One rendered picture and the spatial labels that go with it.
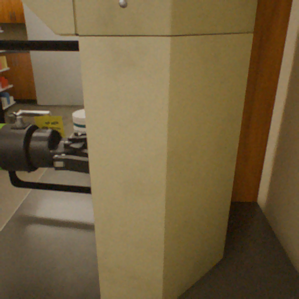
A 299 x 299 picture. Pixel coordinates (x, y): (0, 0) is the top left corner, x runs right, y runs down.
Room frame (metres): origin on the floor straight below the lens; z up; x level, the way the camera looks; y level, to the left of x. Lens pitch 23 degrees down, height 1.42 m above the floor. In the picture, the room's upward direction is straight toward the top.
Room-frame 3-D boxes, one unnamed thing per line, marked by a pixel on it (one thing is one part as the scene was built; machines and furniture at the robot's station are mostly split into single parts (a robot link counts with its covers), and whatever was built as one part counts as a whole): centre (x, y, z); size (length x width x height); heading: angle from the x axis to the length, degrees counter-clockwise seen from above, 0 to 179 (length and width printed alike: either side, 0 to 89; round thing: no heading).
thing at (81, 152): (0.48, 0.11, 1.20); 0.11 x 0.01 x 0.04; 58
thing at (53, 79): (0.71, 0.24, 1.19); 0.30 x 0.01 x 0.40; 81
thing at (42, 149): (0.52, 0.17, 1.20); 0.09 x 0.08 x 0.07; 86
